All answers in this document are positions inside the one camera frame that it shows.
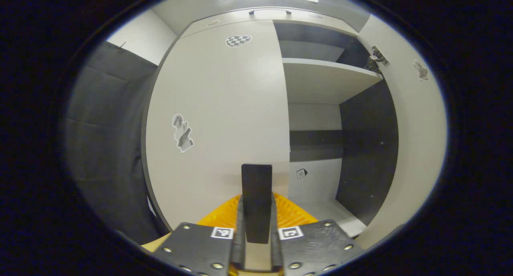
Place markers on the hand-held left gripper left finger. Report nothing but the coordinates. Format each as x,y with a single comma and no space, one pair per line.
239,248

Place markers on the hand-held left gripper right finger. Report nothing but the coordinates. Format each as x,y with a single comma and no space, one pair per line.
274,252

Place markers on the beige double-door shoe cabinet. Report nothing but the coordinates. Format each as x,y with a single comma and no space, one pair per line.
368,148

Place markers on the beige cabinet door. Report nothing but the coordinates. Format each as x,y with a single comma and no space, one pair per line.
216,107
417,148

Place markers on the beige cabinet inner shelf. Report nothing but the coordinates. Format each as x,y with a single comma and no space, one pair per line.
320,79

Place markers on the beige cabinet drawer front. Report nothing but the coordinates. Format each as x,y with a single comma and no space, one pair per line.
228,21

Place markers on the black backdrop cloth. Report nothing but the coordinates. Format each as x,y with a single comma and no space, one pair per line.
104,148

